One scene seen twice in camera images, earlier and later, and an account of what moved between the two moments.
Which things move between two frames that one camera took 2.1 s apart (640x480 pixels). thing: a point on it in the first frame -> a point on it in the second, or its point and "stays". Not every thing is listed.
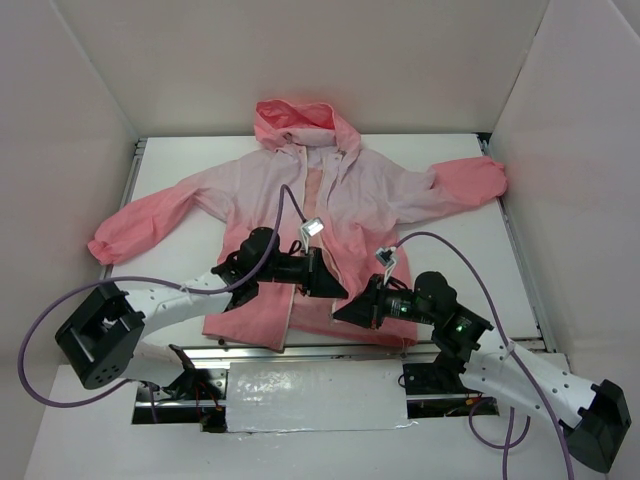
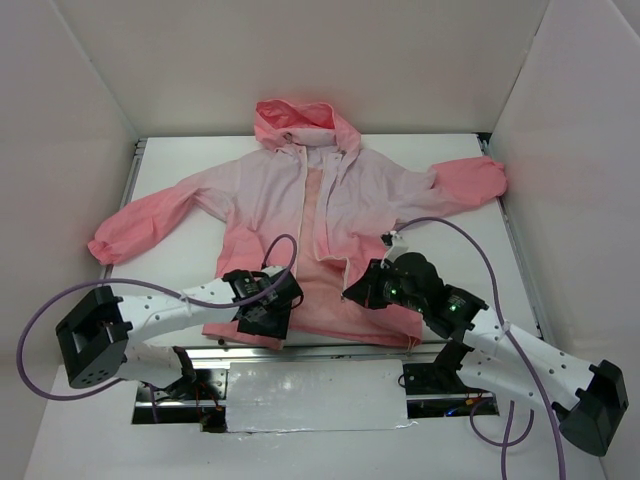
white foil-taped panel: [311, 396] stays
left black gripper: [310, 271] -> [265, 323]
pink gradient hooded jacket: [306, 177] stays
